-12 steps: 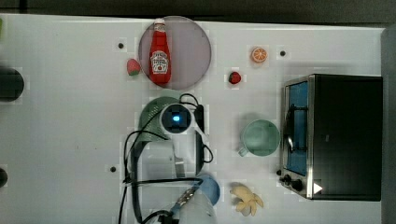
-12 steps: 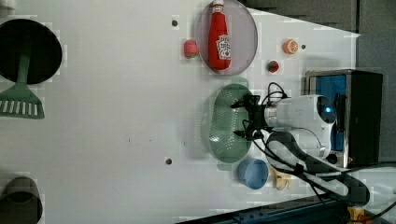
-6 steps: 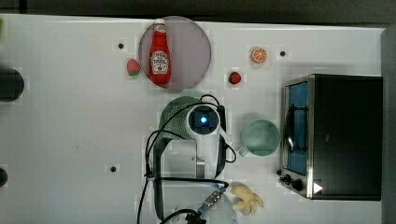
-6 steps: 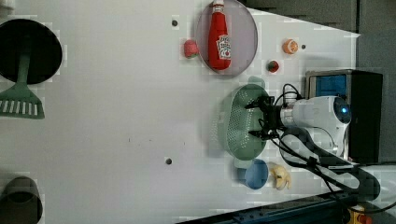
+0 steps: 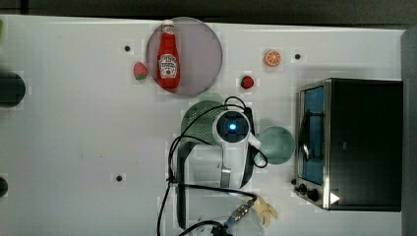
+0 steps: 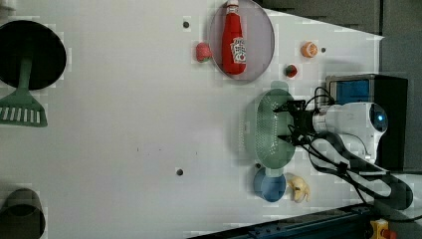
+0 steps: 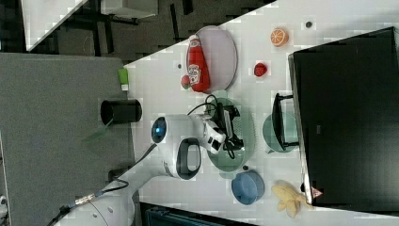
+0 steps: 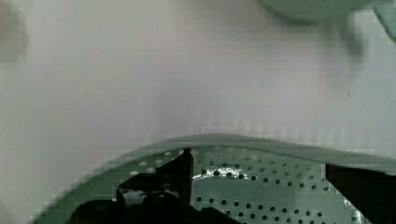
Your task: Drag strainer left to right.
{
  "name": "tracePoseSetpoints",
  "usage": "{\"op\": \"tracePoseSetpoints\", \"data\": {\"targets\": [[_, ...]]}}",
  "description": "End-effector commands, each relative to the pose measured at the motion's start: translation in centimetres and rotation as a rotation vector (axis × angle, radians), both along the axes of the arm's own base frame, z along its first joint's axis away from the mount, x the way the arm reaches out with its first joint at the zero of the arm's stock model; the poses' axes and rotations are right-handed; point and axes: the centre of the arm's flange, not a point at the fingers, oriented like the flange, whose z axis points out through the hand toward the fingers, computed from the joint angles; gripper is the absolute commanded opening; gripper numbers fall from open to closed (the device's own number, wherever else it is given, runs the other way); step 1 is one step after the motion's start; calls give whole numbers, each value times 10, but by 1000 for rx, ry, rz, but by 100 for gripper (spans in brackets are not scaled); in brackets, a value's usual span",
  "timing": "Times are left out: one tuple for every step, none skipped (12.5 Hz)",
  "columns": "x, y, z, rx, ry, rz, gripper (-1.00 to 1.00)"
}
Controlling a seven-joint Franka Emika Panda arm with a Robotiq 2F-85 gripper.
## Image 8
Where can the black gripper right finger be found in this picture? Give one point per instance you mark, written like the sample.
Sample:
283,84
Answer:
372,193

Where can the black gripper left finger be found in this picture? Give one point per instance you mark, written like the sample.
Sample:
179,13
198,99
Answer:
161,197

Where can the green plastic strainer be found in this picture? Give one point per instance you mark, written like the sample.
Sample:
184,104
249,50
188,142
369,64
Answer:
252,180

